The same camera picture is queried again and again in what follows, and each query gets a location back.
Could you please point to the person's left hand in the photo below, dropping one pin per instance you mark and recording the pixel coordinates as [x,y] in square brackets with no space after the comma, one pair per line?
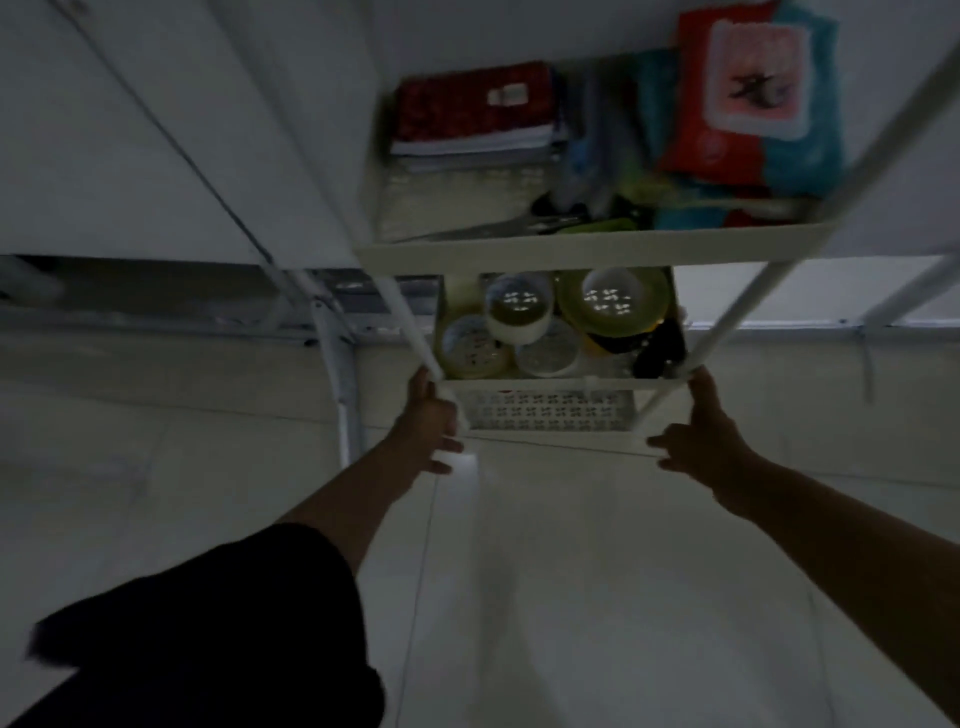
[424,427]

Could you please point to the person's right hand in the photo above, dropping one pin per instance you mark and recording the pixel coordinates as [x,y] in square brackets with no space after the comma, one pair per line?
[705,446]

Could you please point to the person's right thumb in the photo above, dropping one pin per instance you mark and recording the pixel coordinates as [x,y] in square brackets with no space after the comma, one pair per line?
[703,394]

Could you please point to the person's left thumb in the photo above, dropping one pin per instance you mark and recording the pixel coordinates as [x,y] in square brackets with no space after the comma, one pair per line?
[421,386]

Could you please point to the white tiered storage cart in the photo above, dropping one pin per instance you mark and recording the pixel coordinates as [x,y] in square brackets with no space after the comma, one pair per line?
[592,251]

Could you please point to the person's left forearm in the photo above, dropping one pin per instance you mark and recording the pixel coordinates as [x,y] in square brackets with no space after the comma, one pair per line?
[352,502]

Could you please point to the person's right forearm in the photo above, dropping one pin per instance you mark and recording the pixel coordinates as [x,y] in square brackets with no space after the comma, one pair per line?
[847,555]

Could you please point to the black object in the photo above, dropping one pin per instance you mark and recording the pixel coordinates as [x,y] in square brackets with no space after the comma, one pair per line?
[660,349]

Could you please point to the clear tape roll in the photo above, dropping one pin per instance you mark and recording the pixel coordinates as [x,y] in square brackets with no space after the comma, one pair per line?
[517,306]
[472,346]
[549,351]

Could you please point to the yellow-green tape roll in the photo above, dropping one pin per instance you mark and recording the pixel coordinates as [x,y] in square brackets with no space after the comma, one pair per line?
[619,301]

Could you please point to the scissors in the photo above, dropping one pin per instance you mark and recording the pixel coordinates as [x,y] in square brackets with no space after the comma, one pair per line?
[499,226]

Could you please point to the blue plastic bag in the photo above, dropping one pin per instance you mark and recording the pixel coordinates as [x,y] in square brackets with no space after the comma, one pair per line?
[596,139]

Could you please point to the red notebook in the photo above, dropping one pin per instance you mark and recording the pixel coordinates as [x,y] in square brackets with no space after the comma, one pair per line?
[474,105]

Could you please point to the red wet wipes packet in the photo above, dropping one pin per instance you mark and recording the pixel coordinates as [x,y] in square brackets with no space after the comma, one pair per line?
[739,90]

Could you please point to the person's black sleeve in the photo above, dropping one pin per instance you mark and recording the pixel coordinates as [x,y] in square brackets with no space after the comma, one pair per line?
[217,637]

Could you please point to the grey metal table frame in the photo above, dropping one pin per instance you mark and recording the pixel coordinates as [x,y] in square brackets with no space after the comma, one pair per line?
[334,337]

